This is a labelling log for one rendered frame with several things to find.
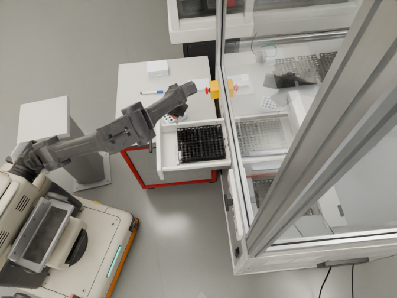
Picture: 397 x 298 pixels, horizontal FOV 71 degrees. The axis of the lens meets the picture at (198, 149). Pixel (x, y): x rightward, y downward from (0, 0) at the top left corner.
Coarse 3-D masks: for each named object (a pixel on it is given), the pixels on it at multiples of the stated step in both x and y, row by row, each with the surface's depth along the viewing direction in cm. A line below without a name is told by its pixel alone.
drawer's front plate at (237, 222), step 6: (228, 174) 128; (228, 180) 131; (234, 180) 121; (234, 186) 119; (234, 192) 118; (234, 198) 117; (234, 204) 116; (234, 210) 118; (234, 216) 121; (240, 222) 112; (240, 228) 111; (240, 234) 110
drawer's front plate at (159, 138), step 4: (156, 124) 137; (160, 124) 140; (156, 128) 135; (160, 128) 139; (156, 132) 134; (160, 132) 137; (156, 136) 134; (160, 136) 136; (156, 140) 132; (160, 140) 134; (160, 144) 133; (160, 148) 131; (160, 152) 130; (160, 156) 128; (160, 160) 127; (160, 164) 126; (160, 168) 125; (160, 172) 126; (160, 176) 130
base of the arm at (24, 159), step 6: (30, 144) 101; (24, 150) 99; (30, 150) 98; (24, 156) 96; (30, 156) 94; (18, 162) 97; (24, 162) 96; (30, 162) 95; (30, 168) 97; (36, 168) 98; (42, 168) 100
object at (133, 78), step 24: (120, 72) 177; (144, 72) 176; (168, 72) 175; (192, 72) 175; (120, 96) 168; (144, 96) 167; (192, 96) 165; (192, 120) 157; (144, 144) 151; (144, 168) 181
